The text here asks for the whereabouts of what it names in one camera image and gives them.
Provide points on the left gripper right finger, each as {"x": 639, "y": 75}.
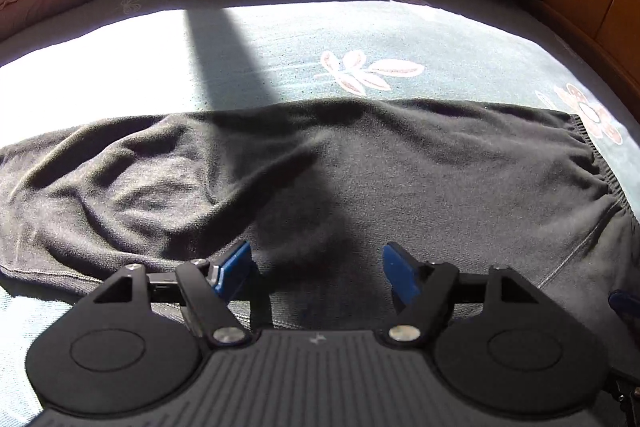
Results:
{"x": 426, "y": 290}

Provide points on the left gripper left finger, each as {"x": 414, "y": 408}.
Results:
{"x": 207, "y": 291}

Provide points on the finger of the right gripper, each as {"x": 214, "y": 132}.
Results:
{"x": 625, "y": 305}

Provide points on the black sweatpants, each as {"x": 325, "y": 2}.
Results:
{"x": 318, "y": 188}

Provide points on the grey patterned bed sheet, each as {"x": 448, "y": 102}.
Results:
{"x": 114, "y": 59}

